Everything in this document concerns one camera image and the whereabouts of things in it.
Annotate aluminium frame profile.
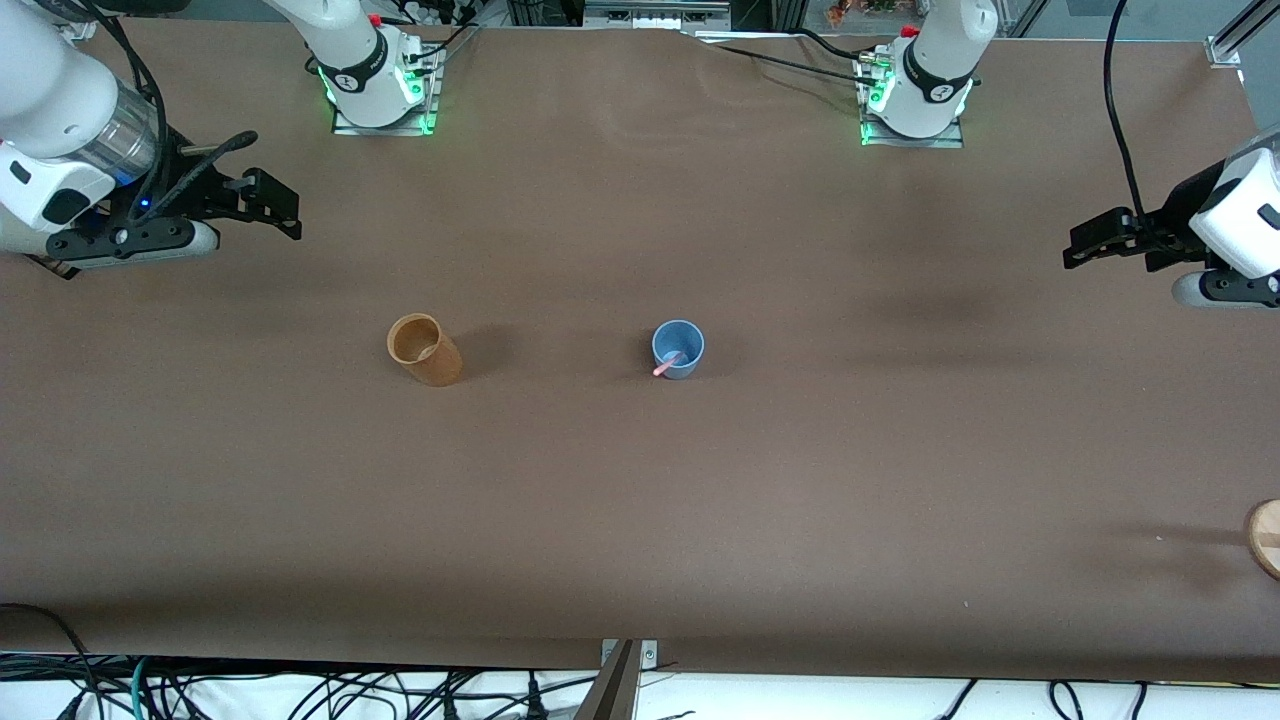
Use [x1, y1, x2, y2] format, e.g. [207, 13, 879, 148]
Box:
[1205, 0, 1280, 69]

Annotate black cable on table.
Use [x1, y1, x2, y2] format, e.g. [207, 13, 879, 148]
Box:
[698, 28, 886, 91]

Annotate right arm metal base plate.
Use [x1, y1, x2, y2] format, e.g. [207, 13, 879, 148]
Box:
[332, 40, 442, 136]

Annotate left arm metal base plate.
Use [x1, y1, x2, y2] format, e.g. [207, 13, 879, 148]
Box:
[858, 50, 966, 149]

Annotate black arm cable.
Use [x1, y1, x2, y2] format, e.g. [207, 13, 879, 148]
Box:
[1103, 0, 1156, 236]
[85, 0, 260, 219]

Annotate blue cup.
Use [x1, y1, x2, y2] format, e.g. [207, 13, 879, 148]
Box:
[652, 320, 707, 381]

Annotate brown cylindrical cup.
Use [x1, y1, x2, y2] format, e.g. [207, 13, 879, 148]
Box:
[387, 313, 464, 387]

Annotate black looped floor cable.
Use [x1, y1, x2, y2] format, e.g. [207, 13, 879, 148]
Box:
[0, 603, 103, 720]

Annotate white power strip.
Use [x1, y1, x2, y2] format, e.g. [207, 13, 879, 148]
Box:
[385, 0, 473, 27]

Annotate black equipment box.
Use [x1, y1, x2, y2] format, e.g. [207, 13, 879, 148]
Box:
[507, 0, 586, 28]

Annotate dark angled bar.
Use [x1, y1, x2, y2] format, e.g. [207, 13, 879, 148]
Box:
[574, 640, 641, 720]

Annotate grey equipment box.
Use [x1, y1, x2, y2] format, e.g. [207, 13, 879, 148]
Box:
[583, 0, 733, 31]

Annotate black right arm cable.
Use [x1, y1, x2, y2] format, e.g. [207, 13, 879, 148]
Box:
[85, 0, 260, 219]

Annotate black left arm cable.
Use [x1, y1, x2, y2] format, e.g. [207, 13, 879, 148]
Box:
[1103, 0, 1156, 236]

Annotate orange background items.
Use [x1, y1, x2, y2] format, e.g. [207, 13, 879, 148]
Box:
[825, 0, 903, 27]

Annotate round wooden board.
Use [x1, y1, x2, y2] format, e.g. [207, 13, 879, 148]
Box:
[1246, 499, 1280, 581]

